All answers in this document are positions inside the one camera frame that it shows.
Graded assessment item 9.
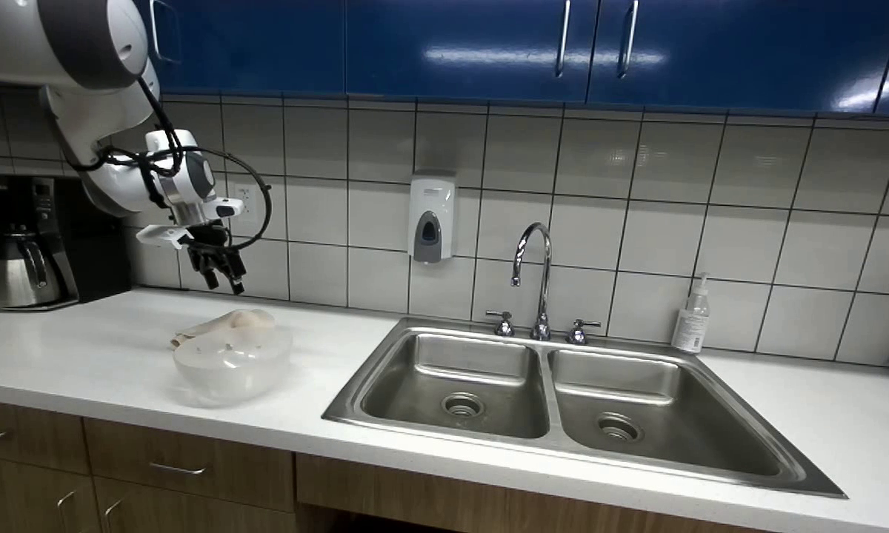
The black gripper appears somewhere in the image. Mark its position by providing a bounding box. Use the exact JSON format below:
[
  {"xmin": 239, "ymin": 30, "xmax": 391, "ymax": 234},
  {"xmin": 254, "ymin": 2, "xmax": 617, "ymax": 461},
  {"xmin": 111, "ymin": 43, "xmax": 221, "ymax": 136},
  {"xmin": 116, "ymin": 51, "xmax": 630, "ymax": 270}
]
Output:
[{"xmin": 181, "ymin": 218, "xmax": 252, "ymax": 299}]

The white cloth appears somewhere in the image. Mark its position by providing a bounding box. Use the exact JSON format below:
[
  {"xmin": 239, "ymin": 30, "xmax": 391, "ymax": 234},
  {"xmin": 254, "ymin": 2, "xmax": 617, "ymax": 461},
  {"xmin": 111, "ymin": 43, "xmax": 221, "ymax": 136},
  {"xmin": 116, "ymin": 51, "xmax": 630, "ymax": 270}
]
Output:
[{"xmin": 169, "ymin": 304, "xmax": 280, "ymax": 359}]

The clear plastic bowl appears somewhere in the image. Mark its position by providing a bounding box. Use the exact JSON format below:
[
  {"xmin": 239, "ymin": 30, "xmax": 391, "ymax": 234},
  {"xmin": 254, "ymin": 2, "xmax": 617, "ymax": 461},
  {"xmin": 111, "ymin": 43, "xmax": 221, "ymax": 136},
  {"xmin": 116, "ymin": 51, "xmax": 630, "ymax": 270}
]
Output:
[{"xmin": 169, "ymin": 311, "xmax": 297, "ymax": 409}]

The black coffee maker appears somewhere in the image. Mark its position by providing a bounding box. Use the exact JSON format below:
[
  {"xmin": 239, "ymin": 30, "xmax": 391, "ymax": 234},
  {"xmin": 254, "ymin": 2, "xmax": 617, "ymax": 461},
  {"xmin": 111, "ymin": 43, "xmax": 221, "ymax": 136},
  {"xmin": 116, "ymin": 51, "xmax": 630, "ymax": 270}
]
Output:
[{"xmin": 0, "ymin": 170, "xmax": 136, "ymax": 317}]

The wooden lower cabinet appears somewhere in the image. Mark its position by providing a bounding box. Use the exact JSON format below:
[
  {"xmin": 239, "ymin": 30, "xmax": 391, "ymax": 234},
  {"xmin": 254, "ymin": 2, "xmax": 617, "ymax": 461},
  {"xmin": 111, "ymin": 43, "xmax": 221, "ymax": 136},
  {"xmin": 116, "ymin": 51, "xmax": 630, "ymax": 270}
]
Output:
[{"xmin": 0, "ymin": 396, "xmax": 774, "ymax": 533}]

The silver coffee carafe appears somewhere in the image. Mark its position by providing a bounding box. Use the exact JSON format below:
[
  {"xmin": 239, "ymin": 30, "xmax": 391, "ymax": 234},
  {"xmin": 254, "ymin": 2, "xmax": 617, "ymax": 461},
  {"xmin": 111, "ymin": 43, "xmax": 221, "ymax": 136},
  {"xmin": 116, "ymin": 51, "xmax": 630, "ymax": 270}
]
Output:
[{"xmin": 0, "ymin": 227, "xmax": 54, "ymax": 311}]

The blue upper cabinet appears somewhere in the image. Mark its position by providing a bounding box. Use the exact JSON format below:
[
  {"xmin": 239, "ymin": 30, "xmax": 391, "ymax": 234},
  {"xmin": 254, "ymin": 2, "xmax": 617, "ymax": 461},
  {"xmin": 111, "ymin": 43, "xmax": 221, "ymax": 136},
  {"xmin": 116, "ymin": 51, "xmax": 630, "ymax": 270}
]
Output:
[{"xmin": 129, "ymin": 0, "xmax": 889, "ymax": 120}]

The chrome gooseneck faucet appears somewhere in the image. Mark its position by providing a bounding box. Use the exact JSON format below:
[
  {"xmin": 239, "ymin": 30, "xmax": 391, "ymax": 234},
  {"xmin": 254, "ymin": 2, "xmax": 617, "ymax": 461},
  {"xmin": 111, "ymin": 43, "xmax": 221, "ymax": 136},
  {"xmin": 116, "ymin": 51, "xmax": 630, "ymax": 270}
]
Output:
[{"xmin": 507, "ymin": 218, "xmax": 557, "ymax": 342}]

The stainless steel double sink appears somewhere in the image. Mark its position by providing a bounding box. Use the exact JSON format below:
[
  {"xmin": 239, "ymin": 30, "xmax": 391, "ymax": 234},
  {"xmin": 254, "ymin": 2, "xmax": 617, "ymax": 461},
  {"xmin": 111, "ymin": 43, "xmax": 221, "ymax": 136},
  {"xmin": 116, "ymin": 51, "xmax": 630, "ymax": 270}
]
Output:
[{"xmin": 320, "ymin": 314, "xmax": 848, "ymax": 501}]

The clear soap pump bottle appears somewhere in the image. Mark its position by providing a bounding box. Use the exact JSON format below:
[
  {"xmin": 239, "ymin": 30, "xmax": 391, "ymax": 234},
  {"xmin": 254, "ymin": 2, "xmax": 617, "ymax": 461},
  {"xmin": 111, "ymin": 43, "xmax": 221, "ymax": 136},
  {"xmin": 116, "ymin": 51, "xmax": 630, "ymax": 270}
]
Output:
[{"xmin": 667, "ymin": 273, "xmax": 714, "ymax": 359}]

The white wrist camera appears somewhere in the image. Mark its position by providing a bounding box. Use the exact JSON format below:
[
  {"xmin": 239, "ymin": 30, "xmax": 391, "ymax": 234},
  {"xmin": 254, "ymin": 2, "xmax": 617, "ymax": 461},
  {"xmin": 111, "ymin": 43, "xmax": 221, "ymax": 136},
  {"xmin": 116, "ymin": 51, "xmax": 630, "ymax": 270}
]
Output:
[{"xmin": 134, "ymin": 218, "xmax": 197, "ymax": 252}]

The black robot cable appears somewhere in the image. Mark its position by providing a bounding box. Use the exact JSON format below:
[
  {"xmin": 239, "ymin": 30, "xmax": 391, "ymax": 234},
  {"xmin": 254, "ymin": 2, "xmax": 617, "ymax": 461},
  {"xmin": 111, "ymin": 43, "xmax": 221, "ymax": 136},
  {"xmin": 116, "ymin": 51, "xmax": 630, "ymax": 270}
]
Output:
[{"xmin": 64, "ymin": 74, "xmax": 274, "ymax": 253}]

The white wall soap dispenser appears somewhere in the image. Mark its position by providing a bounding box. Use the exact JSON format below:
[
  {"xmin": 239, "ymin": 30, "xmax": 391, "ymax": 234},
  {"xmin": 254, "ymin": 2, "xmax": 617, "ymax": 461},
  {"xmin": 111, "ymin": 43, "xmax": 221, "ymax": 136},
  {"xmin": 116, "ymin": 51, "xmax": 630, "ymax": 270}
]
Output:
[{"xmin": 405, "ymin": 170, "xmax": 460, "ymax": 267}]

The silver upper cabinet handle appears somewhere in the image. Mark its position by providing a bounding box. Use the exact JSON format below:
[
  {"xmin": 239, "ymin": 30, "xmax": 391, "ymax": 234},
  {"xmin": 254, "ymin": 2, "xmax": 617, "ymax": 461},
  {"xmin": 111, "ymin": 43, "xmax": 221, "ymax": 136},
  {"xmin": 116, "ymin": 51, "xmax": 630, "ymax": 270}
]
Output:
[
  {"xmin": 145, "ymin": 0, "xmax": 166, "ymax": 65},
  {"xmin": 612, "ymin": 0, "xmax": 642, "ymax": 83},
  {"xmin": 550, "ymin": 0, "xmax": 577, "ymax": 83}
]

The chrome faucet handle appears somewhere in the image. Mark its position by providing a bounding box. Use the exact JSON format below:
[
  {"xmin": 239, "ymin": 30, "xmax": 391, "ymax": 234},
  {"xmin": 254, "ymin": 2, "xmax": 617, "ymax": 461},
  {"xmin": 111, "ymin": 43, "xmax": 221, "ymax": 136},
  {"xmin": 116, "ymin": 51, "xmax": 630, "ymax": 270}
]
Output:
[
  {"xmin": 485, "ymin": 307, "xmax": 519, "ymax": 341},
  {"xmin": 563, "ymin": 314, "xmax": 605, "ymax": 347}
]

